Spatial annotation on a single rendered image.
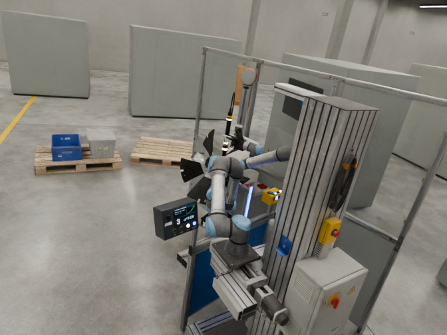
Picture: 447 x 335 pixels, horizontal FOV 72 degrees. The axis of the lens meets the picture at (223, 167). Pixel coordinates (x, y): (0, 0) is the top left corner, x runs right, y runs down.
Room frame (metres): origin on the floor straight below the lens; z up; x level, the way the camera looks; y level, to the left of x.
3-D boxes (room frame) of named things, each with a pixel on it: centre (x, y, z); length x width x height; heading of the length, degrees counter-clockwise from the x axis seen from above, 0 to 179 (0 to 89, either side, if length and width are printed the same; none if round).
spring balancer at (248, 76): (3.09, -0.11, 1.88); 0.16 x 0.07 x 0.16; 80
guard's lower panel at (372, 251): (2.89, -0.50, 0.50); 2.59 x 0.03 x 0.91; 45
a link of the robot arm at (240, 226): (1.54, -0.15, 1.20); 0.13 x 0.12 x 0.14; 99
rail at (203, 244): (2.06, -0.17, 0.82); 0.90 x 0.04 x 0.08; 135
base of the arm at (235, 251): (1.54, -0.16, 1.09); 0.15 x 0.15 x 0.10
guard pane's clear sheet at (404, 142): (2.89, -0.50, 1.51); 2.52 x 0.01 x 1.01; 45
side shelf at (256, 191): (2.86, -0.29, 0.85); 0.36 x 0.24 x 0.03; 45
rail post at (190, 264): (1.75, 0.13, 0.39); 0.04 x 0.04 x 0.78; 45
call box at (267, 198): (2.34, -0.45, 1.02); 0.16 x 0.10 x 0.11; 135
